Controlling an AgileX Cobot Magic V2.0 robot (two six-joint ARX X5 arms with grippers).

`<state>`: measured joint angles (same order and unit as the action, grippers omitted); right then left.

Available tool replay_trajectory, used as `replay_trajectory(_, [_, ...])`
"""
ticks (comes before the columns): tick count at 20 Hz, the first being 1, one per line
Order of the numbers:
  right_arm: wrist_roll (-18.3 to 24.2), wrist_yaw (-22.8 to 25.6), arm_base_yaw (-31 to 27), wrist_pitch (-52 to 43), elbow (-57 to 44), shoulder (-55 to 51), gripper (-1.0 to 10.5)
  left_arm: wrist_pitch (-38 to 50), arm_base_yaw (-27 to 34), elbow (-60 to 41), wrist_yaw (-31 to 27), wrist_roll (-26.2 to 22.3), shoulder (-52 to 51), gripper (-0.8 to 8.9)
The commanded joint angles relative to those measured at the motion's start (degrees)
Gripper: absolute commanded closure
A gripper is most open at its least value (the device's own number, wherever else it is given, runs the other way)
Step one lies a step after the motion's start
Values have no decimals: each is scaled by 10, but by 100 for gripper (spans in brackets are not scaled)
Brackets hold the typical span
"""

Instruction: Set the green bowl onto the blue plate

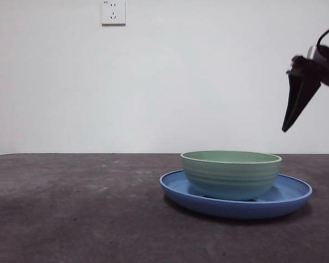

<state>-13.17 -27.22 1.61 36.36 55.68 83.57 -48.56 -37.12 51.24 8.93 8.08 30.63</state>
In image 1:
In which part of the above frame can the white wall socket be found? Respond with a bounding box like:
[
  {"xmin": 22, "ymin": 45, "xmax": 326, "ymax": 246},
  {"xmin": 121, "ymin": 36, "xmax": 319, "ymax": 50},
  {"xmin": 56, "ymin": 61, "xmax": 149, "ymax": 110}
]
[{"xmin": 101, "ymin": 0, "xmax": 126, "ymax": 27}]

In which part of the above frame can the green ribbed bowl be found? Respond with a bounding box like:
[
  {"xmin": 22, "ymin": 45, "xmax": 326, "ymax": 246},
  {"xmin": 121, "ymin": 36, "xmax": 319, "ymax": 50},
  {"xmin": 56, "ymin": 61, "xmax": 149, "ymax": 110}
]
[{"xmin": 180, "ymin": 150, "xmax": 283, "ymax": 202}]

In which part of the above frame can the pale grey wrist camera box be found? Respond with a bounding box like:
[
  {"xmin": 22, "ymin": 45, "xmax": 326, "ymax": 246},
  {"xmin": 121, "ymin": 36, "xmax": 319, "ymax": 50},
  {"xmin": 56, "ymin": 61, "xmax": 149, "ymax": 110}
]
[{"xmin": 307, "ymin": 45, "xmax": 326, "ymax": 63}]

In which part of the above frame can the blue round plate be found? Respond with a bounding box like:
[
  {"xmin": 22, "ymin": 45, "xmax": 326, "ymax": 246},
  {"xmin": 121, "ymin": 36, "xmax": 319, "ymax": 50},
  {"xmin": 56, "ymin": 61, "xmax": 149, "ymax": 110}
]
[{"xmin": 158, "ymin": 169, "xmax": 313, "ymax": 220}]

